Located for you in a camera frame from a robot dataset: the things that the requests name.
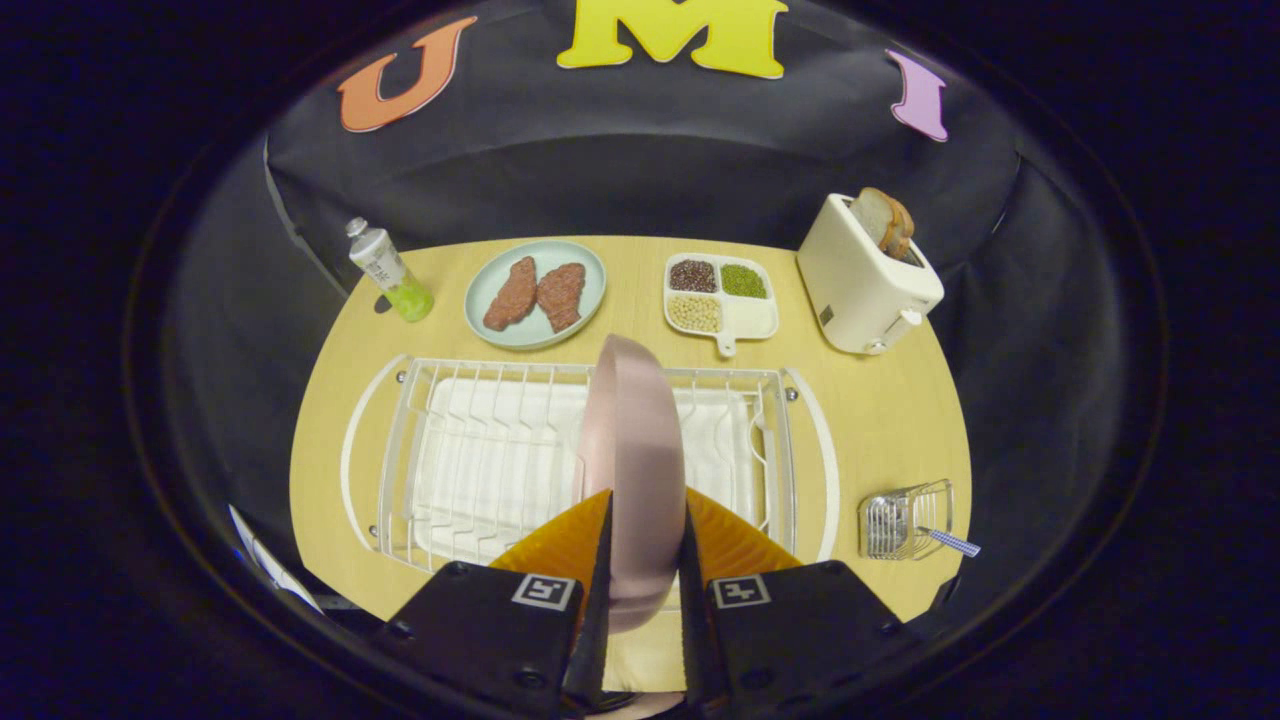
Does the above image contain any pale green plate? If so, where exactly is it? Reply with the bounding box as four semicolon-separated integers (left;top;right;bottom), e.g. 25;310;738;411
464;240;608;351

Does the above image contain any cream toaster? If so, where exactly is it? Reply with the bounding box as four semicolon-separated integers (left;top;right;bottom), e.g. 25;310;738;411
797;193;945;356

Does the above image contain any white ribbed drain tray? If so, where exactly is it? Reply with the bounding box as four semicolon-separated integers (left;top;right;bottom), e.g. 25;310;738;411
412;378;766;546

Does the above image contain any pink plate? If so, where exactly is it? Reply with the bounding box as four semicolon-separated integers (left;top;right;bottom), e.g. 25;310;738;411
575;334;689;633

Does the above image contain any black backdrop cloth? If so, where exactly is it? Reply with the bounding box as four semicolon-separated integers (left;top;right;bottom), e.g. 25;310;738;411
125;0;1166;641

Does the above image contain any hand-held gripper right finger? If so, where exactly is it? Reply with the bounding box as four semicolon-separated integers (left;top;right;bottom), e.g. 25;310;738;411
680;488;913;719

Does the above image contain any white divided bean tray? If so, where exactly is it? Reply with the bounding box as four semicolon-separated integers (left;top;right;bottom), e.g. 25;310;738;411
664;253;780;359

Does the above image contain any brown meat patty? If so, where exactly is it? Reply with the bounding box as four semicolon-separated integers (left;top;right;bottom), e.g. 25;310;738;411
537;262;587;334
483;256;538;332

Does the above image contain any spoon with blue checked handle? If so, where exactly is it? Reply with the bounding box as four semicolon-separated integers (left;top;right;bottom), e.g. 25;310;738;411
915;525;982;558

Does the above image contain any white wire dish rack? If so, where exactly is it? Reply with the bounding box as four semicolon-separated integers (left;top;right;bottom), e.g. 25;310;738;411
340;353;841;576

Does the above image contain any white side desk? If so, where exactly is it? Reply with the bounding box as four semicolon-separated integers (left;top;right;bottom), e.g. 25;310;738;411
228;505;323;613

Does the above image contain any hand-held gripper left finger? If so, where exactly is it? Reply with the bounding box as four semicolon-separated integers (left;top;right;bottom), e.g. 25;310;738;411
375;489;614;716

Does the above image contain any toasted bread slice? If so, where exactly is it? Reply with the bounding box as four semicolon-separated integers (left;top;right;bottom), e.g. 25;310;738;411
851;187;901;251
887;196;916;263

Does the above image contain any clear bottle with green liquid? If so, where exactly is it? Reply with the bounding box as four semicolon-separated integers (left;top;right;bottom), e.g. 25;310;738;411
345;217;436;323

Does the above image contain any silver wire basket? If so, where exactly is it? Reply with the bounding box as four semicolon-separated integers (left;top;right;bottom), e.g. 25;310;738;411
858;479;956;561

